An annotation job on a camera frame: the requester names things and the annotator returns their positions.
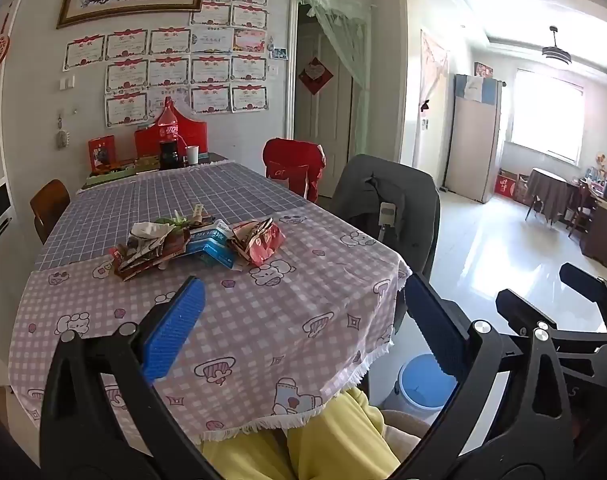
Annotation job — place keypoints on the pink checked tablecloth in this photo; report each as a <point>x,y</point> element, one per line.
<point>263,320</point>

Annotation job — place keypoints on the ceiling lamp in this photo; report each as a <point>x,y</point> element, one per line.
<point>556,52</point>

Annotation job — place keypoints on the white paper cup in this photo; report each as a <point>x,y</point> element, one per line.
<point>192,155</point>

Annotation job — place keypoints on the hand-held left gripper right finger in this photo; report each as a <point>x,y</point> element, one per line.
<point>433,325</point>

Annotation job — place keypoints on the pink doorway curtain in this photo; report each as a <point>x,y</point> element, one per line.
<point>433,60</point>

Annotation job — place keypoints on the red gift bag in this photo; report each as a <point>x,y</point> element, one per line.
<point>193,135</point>

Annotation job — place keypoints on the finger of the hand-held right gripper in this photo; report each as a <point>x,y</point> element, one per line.
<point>523,307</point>
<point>586,280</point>

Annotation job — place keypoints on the radish plush toy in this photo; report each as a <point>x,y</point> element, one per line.
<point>172,220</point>

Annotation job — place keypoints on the green flat box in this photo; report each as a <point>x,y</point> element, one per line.
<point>108,172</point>

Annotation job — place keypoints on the blue plastic trash bin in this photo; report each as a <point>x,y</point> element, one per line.
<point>423,385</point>

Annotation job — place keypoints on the blue white carton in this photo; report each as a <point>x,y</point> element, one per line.
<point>211,247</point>

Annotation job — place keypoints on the brown wooden chair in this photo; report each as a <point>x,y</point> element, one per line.
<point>48,202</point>

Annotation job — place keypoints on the white plastic appliance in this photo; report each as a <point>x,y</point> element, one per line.
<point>387,215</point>

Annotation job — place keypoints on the brown cardboard box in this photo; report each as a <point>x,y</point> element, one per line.
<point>522,189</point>

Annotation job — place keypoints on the hanging key bunch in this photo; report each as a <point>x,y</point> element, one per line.
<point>61,139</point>

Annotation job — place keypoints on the grey checked tablecloth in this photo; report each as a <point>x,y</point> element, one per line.
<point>133,200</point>

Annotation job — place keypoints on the wall of award certificates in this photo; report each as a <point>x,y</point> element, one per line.
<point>168,42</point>

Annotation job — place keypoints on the grey jacket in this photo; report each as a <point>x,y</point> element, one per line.
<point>373,185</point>

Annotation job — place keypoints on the small wall photo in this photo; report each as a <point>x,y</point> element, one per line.
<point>279,53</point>

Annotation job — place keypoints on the white light switch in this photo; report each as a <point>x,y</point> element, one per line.
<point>67,82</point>

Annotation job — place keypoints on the white tissue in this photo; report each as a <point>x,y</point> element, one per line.
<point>146,230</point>

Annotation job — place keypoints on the red photo box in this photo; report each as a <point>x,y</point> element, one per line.
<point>100,152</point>

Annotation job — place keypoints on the green lace door curtain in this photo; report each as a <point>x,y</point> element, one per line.
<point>353,35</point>

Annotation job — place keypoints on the white door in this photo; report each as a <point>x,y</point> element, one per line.
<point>328,125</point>

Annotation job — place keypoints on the yellow flat box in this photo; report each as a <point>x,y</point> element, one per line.
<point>147,164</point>

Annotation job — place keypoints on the round table brown cloth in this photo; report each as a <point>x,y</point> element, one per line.
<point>546,190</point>

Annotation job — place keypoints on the beige refrigerator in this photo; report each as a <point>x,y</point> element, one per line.
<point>473,150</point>

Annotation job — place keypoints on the red chair cover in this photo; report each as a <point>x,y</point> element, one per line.
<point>293,167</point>

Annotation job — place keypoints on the beige seat cushion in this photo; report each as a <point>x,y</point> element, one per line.
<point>408,435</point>

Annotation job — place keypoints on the cola bottle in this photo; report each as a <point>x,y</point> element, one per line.
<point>169,130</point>

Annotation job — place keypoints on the yellow pants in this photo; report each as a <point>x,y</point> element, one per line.
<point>333,435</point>

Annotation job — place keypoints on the dark wooden chair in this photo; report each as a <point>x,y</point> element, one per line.
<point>581,205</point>

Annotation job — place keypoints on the dark wooden desk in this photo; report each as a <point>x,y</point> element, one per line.
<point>606,230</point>

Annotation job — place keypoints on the black snack wrapper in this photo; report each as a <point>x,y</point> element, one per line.
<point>148,257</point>

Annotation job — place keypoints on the red door decoration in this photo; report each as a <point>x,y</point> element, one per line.
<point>314,75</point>

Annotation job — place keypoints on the red snack bag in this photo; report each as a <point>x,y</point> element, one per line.
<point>256,245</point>

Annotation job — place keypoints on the bright window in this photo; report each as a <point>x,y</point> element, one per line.
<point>546,115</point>

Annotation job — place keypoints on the colourful box on refrigerator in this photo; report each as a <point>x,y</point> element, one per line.
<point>483,70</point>

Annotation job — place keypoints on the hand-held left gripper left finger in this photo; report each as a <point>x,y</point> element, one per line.
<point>176,325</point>

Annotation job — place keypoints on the red cardboard box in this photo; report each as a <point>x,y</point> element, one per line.
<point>506,185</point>

